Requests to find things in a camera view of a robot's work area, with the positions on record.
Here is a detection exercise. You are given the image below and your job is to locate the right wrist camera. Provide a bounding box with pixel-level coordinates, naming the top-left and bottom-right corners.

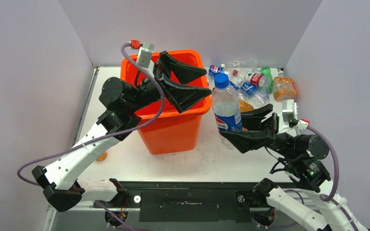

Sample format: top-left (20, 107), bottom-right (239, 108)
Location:
top-left (278, 99), bottom-right (310, 132)

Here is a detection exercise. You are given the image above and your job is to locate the blue cap pepsi bottle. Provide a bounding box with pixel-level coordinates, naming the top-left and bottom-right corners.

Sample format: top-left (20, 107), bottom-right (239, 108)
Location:
top-left (211, 73), bottom-right (242, 132)

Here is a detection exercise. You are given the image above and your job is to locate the pepsi bottle front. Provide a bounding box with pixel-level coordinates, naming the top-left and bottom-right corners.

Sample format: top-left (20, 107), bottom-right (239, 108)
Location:
top-left (229, 81), bottom-right (240, 92)

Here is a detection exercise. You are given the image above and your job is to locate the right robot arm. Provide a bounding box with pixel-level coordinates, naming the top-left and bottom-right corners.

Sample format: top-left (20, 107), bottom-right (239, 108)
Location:
top-left (220, 101), bottom-right (366, 231)

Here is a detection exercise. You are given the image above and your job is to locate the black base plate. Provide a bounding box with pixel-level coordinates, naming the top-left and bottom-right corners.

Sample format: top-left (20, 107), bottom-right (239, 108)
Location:
top-left (93, 181), bottom-right (270, 223)

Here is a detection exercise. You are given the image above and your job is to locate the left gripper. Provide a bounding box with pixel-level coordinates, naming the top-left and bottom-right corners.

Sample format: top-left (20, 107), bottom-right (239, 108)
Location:
top-left (125, 51), bottom-right (210, 113)

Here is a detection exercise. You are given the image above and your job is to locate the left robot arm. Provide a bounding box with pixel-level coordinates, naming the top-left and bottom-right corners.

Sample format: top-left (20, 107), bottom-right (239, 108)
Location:
top-left (32, 51), bottom-right (211, 212)

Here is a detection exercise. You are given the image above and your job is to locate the small orange juice bottle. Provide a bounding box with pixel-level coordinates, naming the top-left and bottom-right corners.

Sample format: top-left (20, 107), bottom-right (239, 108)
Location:
top-left (96, 152), bottom-right (107, 162)

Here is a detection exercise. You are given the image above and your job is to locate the crushed orange bottle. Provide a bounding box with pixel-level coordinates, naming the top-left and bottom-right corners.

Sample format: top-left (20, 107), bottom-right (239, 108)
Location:
top-left (272, 77), bottom-right (298, 102)

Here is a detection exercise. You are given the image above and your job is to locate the orange plastic bin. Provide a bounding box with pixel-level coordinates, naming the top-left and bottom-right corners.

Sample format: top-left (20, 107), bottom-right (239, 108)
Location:
top-left (120, 50), bottom-right (211, 154)

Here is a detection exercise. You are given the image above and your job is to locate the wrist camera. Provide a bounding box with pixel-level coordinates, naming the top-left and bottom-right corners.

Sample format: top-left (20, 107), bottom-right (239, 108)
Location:
top-left (136, 42), bottom-right (155, 76)
top-left (278, 99), bottom-right (310, 132)

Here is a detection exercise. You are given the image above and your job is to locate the orange drink bottle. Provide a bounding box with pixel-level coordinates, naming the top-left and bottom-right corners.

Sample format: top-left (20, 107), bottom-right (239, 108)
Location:
top-left (239, 100), bottom-right (254, 113)

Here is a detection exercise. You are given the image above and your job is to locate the clear empty bottle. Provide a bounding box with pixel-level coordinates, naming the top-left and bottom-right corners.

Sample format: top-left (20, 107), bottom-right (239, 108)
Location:
top-left (224, 59), bottom-right (258, 68)

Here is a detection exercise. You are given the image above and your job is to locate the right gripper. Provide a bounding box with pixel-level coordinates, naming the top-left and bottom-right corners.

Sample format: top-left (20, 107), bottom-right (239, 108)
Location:
top-left (219, 103), bottom-right (298, 159)

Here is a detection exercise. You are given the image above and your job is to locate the pepsi bottle back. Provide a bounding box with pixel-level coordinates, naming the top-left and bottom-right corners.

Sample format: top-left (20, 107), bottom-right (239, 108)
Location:
top-left (204, 65), bottom-right (229, 81)

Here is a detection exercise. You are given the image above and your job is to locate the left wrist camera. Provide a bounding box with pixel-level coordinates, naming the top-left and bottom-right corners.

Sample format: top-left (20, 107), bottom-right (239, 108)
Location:
top-left (136, 42), bottom-right (155, 76)

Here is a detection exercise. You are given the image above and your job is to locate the green plastic bottle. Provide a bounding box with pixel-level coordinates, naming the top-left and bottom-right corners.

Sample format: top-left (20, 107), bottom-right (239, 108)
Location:
top-left (260, 66), bottom-right (273, 94)

